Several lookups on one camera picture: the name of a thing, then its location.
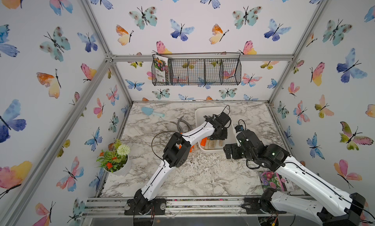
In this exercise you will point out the white plastic storage tray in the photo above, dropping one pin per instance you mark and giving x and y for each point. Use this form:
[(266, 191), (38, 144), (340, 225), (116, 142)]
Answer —
[(208, 129)]

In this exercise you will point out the plain wooden handle sickle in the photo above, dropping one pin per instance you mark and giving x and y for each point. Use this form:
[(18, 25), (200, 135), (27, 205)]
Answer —
[(215, 144)]

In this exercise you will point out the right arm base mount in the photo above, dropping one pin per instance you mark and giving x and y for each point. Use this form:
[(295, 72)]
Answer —
[(262, 204)]

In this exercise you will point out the black wire wall basket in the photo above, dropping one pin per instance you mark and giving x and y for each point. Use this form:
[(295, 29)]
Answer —
[(206, 69)]

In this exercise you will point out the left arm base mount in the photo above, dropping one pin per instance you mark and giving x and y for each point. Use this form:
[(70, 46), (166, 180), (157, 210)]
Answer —
[(140, 205)]

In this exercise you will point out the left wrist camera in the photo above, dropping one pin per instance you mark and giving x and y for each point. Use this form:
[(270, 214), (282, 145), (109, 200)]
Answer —
[(224, 119)]

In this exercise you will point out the flower seed packet on table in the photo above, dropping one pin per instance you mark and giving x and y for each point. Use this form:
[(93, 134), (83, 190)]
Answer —
[(275, 181)]

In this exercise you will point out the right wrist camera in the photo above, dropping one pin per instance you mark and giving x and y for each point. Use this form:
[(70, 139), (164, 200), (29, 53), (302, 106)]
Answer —
[(239, 128)]

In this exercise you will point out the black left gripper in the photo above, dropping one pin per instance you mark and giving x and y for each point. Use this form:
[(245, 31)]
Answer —
[(225, 132)]

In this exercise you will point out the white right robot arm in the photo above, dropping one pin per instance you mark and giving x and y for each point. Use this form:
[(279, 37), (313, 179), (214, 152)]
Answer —
[(330, 206)]

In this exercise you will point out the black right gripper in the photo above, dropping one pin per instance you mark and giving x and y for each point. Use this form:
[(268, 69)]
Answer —
[(234, 147)]

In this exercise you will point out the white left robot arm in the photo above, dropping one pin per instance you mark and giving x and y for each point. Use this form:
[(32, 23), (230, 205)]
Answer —
[(177, 150)]

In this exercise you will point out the flower seed packet in basket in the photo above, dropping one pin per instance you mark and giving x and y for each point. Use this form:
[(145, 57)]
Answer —
[(161, 68)]

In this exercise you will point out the light blue plastic trowel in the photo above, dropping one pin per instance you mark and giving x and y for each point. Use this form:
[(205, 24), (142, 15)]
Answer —
[(149, 111)]

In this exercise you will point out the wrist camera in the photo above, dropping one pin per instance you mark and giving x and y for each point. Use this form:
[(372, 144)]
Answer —
[(224, 119), (239, 128)]

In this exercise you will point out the potted artificial flowers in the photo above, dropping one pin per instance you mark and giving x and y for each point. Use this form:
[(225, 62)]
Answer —
[(116, 159)]

